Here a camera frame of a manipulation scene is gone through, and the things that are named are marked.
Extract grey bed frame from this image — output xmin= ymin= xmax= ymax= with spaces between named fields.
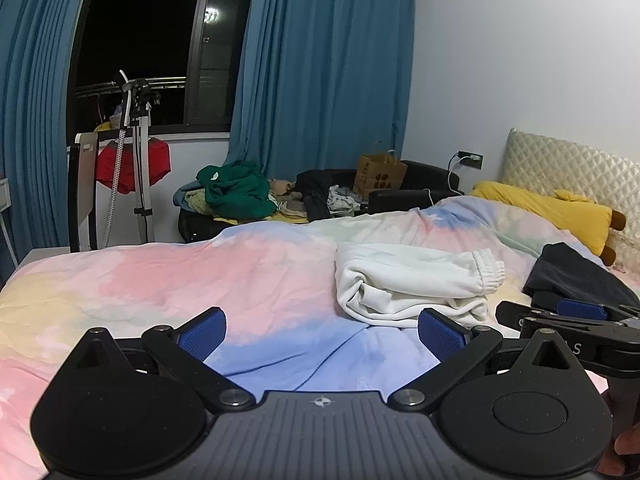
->
xmin=17 ymin=247 xmax=72 ymax=267

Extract person's right hand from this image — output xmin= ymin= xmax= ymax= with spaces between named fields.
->
xmin=597 ymin=390 xmax=640 ymax=477

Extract red garment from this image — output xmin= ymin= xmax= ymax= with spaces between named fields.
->
xmin=96 ymin=138 xmax=172 ymax=195

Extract yellow plush pillow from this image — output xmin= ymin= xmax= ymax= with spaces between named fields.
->
xmin=470 ymin=181 xmax=629 ymax=267

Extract dark clothing pile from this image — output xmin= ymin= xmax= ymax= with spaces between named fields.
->
xmin=291 ymin=170 xmax=335 ymax=222

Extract black sofa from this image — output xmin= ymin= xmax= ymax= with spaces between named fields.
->
xmin=177 ymin=160 xmax=461 ymax=244

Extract pile of mixed clothes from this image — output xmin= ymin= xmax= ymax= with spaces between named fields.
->
xmin=172 ymin=180 xmax=312 ymax=224

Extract blue curtain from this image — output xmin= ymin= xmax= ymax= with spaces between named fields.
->
xmin=227 ymin=0 xmax=418 ymax=187
xmin=0 ymin=0 xmax=97 ymax=273

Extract brown paper bag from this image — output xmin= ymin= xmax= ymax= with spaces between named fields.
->
xmin=352 ymin=152 xmax=409 ymax=199

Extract pastel tie-dye blanket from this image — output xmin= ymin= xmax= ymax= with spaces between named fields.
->
xmin=0 ymin=194 xmax=640 ymax=480

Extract dark window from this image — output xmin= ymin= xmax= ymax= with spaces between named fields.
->
xmin=65 ymin=0 xmax=261 ymax=137

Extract wall outlet with charger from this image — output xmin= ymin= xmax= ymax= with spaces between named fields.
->
xmin=446 ymin=151 xmax=484 ymax=196

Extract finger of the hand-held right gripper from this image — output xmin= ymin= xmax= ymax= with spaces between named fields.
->
xmin=495 ymin=300 xmax=608 ymax=332
xmin=531 ymin=291 xmax=640 ymax=321

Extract quilted cream headboard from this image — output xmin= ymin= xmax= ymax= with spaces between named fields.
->
xmin=500 ymin=128 xmax=640 ymax=263

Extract garment steamer stand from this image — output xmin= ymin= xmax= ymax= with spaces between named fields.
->
xmin=100 ymin=70 xmax=162 ymax=250

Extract dark folded garment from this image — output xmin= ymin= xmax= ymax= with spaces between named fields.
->
xmin=523 ymin=242 xmax=640 ymax=307

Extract green garment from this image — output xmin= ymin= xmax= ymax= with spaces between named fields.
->
xmin=196 ymin=161 xmax=278 ymax=220

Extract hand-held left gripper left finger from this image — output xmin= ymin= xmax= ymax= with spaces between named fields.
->
xmin=65 ymin=306 xmax=257 ymax=411

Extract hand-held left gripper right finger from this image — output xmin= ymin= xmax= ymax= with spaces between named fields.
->
xmin=387 ymin=307 xmax=577 ymax=413

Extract white pants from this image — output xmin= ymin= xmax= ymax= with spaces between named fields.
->
xmin=334 ymin=242 xmax=506 ymax=330

